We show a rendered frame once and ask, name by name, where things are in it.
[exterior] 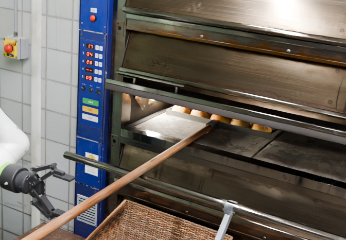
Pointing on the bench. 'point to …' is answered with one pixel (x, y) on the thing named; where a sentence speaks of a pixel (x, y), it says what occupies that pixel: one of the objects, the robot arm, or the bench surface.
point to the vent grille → (89, 219)
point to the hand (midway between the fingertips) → (69, 197)
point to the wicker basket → (149, 225)
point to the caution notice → (90, 166)
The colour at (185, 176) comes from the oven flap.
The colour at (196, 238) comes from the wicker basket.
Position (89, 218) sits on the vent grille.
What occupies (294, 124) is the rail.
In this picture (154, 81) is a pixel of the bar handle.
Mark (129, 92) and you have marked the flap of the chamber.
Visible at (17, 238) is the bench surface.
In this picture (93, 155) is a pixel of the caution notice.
